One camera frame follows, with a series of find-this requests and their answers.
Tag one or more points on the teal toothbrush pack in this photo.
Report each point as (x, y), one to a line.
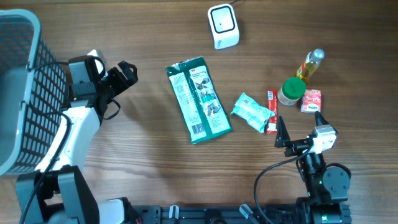
(255, 115)

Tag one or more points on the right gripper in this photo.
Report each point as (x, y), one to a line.
(283, 140)

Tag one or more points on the red toothpaste tube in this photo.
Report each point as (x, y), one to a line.
(272, 106)

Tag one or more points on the white barcode scanner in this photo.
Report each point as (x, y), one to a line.
(223, 26)

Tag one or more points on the green lid jar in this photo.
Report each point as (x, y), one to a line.
(291, 91)

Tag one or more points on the grey plastic shopping basket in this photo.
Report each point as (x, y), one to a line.
(33, 88)

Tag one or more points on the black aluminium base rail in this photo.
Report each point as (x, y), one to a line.
(217, 214)

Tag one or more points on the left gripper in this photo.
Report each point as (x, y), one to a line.
(120, 83)

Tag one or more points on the yellow oil bottle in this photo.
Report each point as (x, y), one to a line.
(310, 65)

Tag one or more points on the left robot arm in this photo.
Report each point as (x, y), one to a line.
(56, 191)

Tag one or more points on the green 3M package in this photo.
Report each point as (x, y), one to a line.
(199, 104)

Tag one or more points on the red snack box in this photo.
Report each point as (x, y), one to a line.
(311, 101)

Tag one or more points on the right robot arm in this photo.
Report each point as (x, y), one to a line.
(327, 185)

